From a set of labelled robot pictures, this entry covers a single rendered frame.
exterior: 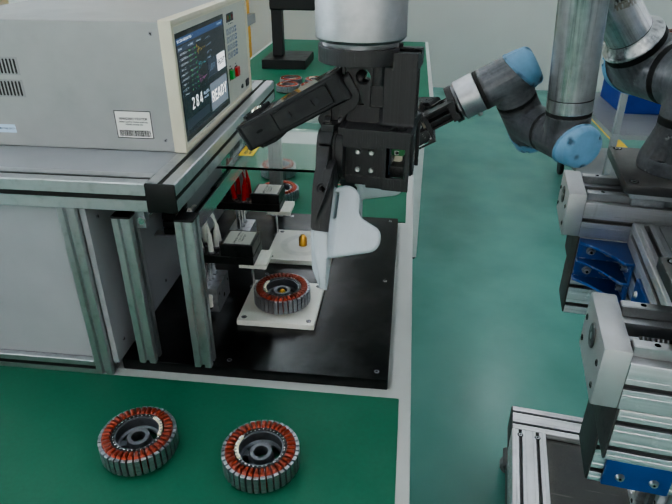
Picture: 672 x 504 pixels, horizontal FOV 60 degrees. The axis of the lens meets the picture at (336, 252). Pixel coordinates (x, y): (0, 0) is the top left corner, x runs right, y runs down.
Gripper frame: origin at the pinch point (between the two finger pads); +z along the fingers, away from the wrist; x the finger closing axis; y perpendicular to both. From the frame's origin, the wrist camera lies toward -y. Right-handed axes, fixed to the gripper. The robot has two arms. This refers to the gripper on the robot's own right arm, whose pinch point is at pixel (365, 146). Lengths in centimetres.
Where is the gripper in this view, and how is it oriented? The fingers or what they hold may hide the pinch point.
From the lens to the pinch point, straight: 121.6
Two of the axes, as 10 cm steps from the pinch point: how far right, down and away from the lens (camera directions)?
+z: -8.6, 3.9, 3.4
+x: 5.0, 7.9, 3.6
